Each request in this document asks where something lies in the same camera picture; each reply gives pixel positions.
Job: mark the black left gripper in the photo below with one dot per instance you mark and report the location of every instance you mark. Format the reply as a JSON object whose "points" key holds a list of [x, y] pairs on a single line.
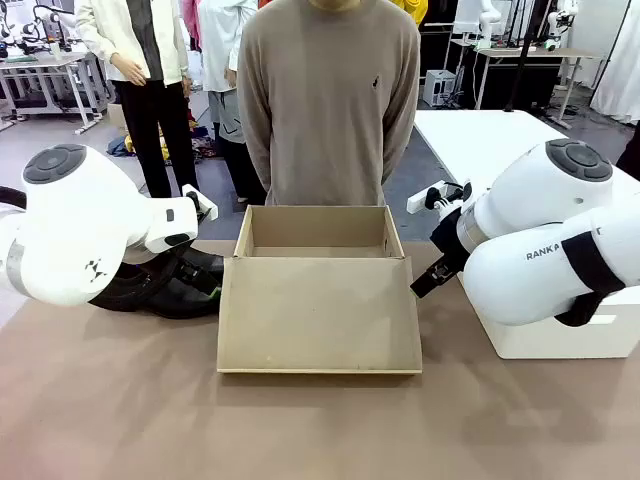
{"points": [[200, 261]]}

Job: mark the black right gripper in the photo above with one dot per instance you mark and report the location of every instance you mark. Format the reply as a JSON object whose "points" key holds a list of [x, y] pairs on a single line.
{"points": [[452, 240]]}

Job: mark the black leather buckle shoe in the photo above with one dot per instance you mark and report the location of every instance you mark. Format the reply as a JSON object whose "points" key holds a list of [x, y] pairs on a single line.
{"points": [[125, 295], [180, 302]]}

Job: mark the brown cardboard shoe box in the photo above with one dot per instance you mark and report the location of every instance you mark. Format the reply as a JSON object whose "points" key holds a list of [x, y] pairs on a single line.
{"points": [[320, 310]]}

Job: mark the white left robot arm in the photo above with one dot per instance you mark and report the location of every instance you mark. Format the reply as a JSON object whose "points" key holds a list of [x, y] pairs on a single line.
{"points": [[75, 225]]}

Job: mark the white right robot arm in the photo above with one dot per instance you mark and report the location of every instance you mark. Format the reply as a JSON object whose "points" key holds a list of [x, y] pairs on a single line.
{"points": [[540, 200]]}

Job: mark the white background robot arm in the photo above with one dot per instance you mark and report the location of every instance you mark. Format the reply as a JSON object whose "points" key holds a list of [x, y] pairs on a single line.
{"points": [[487, 25], [560, 25]]}

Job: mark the white plastic storage box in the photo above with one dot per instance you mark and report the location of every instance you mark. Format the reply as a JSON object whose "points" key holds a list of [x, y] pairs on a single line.
{"points": [[550, 340]]}

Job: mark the colourful clothes pile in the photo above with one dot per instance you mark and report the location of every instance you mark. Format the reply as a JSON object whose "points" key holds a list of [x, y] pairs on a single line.
{"points": [[120, 145]]}

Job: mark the mannequin in white jacket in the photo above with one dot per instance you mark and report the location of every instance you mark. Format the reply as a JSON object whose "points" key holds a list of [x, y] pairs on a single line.
{"points": [[150, 100]]}

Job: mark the white cube cabinet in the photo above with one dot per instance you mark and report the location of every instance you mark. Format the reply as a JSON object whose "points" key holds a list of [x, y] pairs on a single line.
{"points": [[440, 87]]}

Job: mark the person in beige sweater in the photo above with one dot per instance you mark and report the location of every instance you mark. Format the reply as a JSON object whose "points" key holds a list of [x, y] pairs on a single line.
{"points": [[325, 110]]}

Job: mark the mannequin in white shirt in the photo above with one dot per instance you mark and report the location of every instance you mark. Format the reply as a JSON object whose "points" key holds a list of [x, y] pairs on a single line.
{"points": [[225, 50]]}

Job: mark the black tripod pole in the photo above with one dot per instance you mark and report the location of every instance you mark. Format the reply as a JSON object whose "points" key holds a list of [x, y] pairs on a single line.
{"points": [[522, 60]]}

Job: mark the wooden top background table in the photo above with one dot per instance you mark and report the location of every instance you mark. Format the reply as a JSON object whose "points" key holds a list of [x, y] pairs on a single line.
{"points": [[530, 52]]}

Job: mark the pink hanging garment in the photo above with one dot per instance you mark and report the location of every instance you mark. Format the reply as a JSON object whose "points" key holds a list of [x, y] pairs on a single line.
{"points": [[191, 20]]}

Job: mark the grey metal background table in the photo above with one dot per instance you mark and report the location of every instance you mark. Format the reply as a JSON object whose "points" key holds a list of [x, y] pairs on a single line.
{"points": [[40, 65]]}

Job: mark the yellow hanging garment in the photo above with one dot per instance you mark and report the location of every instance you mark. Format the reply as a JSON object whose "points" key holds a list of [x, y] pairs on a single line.
{"points": [[412, 9]]}

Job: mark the white curtain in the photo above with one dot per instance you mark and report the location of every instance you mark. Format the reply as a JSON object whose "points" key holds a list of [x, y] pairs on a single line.
{"points": [[620, 65]]}

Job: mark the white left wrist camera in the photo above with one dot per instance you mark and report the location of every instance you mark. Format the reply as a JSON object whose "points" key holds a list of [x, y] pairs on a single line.
{"points": [[205, 202]]}

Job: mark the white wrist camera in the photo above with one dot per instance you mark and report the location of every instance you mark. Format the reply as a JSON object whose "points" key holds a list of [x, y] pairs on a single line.
{"points": [[205, 202], [425, 197]]}

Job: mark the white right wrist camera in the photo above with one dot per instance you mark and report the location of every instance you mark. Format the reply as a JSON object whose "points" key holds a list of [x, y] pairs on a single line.
{"points": [[425, 197]]}

